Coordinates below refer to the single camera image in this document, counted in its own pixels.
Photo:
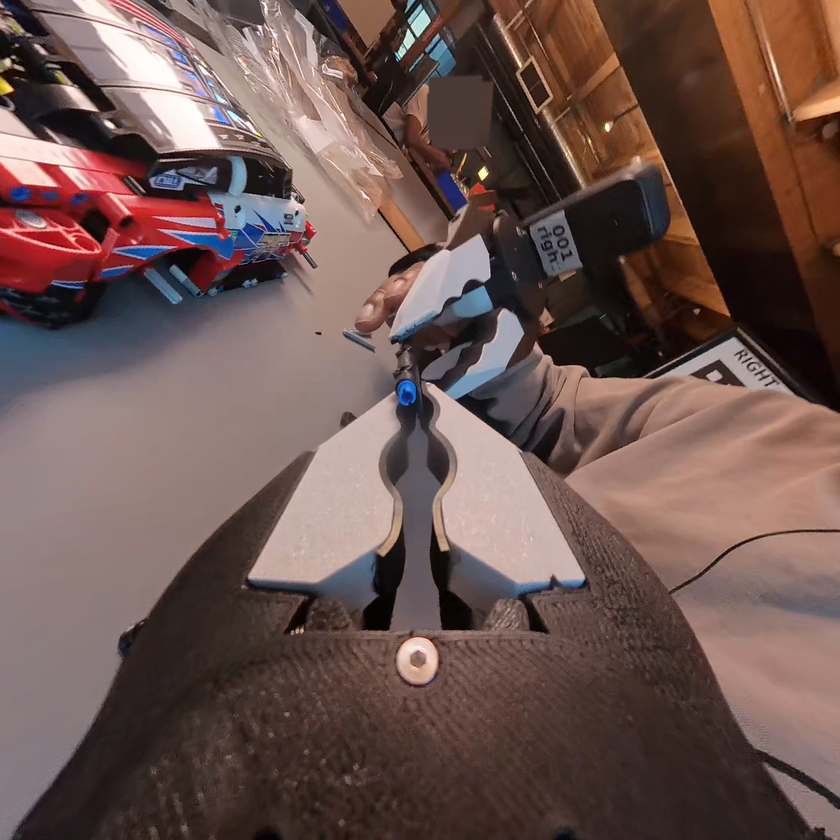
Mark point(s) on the long black lego axle assembly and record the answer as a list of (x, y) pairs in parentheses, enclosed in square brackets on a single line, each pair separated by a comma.
[(405, 364)]

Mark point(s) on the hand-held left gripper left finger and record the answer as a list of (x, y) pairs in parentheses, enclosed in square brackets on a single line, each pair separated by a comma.
[(328, 518)]

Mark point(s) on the person's right forearm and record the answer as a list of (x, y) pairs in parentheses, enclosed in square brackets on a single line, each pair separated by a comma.
[(623, 420)]

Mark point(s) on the small blue storage crate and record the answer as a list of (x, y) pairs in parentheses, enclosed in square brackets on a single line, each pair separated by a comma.
[(453, 187)]

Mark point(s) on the person's right hand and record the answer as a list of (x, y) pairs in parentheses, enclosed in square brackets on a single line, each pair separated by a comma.
[(380, 302)]

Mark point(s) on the blue lego pin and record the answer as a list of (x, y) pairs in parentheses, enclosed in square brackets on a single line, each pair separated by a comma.
[(407, 392)]

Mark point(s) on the red white lego race car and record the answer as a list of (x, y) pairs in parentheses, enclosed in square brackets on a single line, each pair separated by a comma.
[(98, 197)]

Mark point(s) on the clear plastic bag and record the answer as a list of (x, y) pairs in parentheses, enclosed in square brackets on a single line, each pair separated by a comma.
[(328, 111)]

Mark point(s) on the person's beige sweatshirt torso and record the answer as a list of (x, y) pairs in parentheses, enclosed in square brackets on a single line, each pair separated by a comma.
[(754, 623)]

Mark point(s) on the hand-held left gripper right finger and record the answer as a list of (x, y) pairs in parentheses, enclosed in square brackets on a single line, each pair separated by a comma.
[(512, 518)]

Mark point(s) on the grey lego axle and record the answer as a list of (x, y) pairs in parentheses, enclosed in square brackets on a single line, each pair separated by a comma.
[(359, 340)]

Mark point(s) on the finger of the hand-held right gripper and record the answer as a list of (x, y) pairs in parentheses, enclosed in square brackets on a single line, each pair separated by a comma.
[(492, 354), (446, 275)]

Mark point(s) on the black white marker board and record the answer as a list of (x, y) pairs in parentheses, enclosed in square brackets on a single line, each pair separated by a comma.
[(735, 367)]

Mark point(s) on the wooden shelf unit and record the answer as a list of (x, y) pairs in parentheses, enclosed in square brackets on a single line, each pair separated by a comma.
[(722, 98)]

